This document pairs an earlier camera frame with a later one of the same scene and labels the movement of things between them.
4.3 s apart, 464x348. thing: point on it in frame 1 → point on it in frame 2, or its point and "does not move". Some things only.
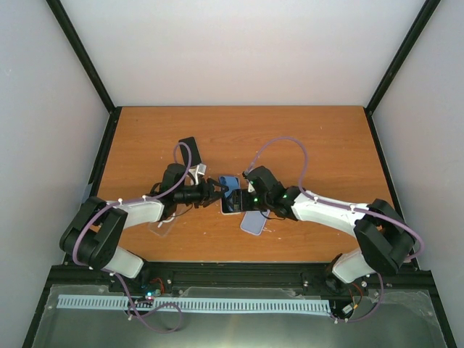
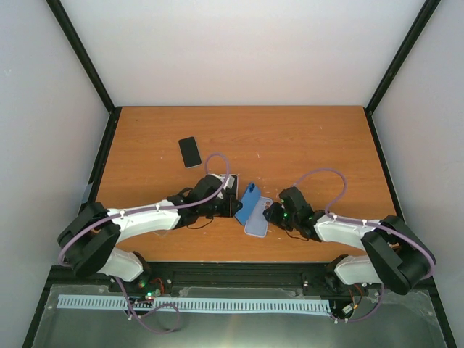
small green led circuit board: (150, 294) does not move
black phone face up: (196, 159) does not move
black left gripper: (205, 194) → (230, 212)
